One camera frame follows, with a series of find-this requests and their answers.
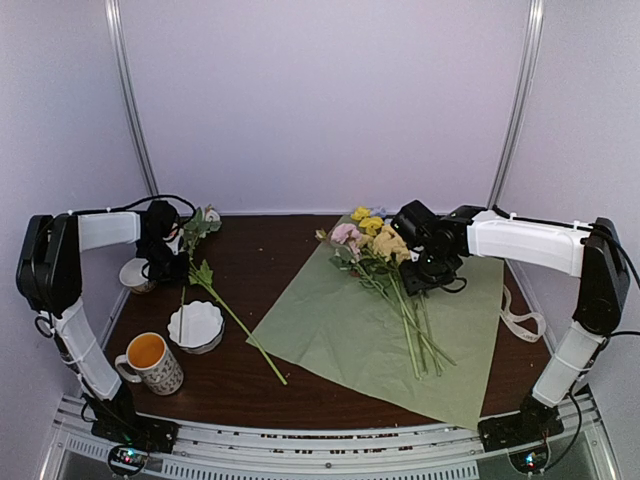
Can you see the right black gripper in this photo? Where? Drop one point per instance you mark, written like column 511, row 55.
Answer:
column 413, row 284

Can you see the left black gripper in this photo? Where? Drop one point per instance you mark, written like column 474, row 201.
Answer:
column 179, row 275

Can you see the peach blossom stem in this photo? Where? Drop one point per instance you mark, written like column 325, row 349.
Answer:
column 202, row 275

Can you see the cream yellow rose spray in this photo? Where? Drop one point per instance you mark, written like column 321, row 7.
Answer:
column 383, row 255

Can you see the pink rose stem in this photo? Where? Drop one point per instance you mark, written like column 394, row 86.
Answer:
column 344, row 253
column 204, row 222

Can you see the blue flower stem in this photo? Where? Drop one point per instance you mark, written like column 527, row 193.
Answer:
column 380, row 211

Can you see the pink and green wrapping paper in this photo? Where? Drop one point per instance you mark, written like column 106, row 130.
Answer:
column 329, row 323

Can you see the yellow flower stem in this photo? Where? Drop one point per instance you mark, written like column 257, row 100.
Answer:
column 363, row 219

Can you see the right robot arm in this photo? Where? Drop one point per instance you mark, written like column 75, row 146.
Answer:
column 590, row 252

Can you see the small white patterned teacup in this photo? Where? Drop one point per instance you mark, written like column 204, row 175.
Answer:
column 134, row 276

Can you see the white scalloped bowl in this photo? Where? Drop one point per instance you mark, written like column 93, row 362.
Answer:
column 197, row 328

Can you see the white printed ribbon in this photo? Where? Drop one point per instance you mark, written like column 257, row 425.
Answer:
column 515, row 322

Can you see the patterned mug with orange inside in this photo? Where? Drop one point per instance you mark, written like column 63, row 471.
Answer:
column 149, row 361

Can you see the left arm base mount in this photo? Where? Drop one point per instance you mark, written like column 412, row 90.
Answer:
column 133, row 446

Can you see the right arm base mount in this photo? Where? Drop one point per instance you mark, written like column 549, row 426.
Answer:
column 526, row 443

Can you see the aluminium front rail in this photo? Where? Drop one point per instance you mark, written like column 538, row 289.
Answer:
column 435, row 451

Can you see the left aluminium frame post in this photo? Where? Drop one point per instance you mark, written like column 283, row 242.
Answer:
column 117, row 36

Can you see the aluminium frame post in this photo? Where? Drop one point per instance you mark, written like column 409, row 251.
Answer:
column 117, row 36
column 525, row 78

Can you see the right aluminium frame post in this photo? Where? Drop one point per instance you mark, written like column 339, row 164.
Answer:
column 525, row 78

